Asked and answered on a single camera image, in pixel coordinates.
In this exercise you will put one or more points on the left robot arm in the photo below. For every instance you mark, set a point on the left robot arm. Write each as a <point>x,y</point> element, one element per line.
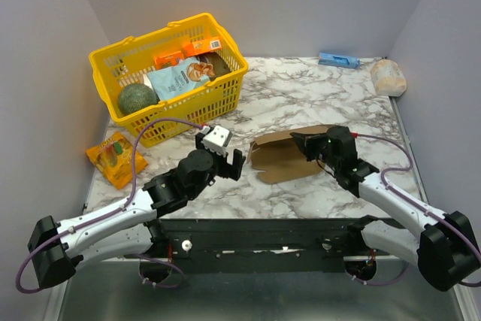
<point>57,249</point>

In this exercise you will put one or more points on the blue flat box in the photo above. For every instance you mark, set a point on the blue flat box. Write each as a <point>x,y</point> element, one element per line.
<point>338,61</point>

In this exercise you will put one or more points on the light blue cassava chips bag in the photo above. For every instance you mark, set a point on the light blue cassava chips bag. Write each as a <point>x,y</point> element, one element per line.
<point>187,75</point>

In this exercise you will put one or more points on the orange scrub mommy box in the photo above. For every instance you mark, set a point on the orange scrub mommy box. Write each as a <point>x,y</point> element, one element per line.
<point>167,60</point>

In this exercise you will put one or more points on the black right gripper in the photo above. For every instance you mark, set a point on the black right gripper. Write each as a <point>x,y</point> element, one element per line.
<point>313,146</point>

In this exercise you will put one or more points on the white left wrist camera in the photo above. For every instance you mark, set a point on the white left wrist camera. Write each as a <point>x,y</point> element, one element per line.
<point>216,139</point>

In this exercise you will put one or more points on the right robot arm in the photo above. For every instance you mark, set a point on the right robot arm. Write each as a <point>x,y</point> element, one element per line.
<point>442,246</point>

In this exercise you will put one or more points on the brown cardboard box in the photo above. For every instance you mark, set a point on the brown cardboard box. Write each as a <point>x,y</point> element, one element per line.
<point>277,158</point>

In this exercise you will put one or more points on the yellow plastic shopping basket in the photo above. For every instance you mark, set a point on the yellow plastic shopping basket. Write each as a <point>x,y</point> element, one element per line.
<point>129,61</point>

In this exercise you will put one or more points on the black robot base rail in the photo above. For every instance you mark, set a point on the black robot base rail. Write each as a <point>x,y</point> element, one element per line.
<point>257,246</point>

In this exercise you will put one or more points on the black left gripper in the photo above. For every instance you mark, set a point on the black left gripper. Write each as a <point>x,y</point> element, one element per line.
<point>228,171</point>

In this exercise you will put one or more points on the orange gummy candy bag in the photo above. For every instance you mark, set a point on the orange gummy candy bag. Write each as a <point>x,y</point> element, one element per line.
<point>113,158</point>

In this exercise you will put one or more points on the green melon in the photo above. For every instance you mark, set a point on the green melon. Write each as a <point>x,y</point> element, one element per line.
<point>135,97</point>

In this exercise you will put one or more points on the white bagged bread loaf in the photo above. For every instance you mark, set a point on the white bagged bread loaf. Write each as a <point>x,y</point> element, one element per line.
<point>388,79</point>

